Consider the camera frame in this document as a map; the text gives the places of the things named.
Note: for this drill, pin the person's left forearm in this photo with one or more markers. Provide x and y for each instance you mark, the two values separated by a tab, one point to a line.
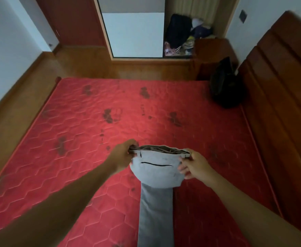
50	216

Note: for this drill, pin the grey wall switch plate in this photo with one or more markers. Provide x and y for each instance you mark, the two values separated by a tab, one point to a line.
242	16

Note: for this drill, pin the grey trousers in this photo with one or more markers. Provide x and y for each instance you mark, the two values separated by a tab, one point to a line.
155	203

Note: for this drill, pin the black folded cloth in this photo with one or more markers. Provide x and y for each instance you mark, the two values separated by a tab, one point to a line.
178	30

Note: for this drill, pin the small white cloth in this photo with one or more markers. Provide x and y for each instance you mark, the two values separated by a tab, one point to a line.
196	23

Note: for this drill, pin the wooden nightstand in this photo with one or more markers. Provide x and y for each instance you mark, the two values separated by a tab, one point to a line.
212	51

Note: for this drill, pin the reddish brown room door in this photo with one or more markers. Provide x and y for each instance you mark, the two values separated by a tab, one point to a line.
73	20

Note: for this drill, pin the person's right forearm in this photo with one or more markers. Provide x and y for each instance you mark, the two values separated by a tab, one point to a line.
256	218

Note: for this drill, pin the red quilted mattress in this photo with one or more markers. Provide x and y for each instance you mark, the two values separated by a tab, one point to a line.
75	151

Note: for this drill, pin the white grey sliding wardrobe door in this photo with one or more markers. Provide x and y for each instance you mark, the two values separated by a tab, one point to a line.
135	35

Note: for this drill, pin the person's right hand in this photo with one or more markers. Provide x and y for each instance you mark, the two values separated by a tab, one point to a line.
199	168

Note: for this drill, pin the wooden headboard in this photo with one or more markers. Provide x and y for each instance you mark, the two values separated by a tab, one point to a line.
281	87

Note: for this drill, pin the person's left hand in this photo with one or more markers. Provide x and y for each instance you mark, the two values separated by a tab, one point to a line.
120	158

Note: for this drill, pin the wooden wardrobe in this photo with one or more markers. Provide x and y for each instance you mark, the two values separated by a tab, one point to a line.
231	17

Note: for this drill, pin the pile of clothes in wardrobe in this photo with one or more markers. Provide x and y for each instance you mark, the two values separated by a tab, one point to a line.
188	44

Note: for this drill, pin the black bag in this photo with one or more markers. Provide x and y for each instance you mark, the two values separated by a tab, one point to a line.
225	87

